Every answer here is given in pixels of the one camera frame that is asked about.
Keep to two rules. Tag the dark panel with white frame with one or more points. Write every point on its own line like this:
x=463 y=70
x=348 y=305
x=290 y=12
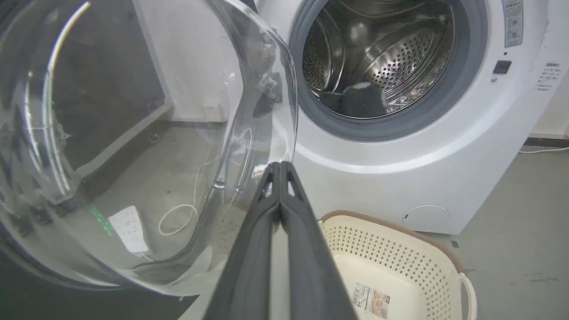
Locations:
x=102 y=80

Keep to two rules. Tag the white front-load washing machine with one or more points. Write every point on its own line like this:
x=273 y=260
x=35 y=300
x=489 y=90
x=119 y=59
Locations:
x=400 y=111

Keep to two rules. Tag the cream perforated laundry basket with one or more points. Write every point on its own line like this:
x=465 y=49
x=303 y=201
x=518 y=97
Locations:
x=400 y=275

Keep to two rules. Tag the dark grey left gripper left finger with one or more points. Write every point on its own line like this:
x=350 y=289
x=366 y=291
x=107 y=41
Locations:
x=249 y=262

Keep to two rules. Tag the transparent washing machine door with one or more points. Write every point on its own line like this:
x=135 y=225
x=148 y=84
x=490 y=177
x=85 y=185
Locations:
x=133 y=146

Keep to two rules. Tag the dark garment in drum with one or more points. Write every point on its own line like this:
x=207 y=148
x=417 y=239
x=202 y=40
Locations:
x=355 y=98

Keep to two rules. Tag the white power strip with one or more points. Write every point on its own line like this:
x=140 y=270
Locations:
x=130 y=230

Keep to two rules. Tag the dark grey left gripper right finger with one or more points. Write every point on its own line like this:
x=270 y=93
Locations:
x=311 y=266

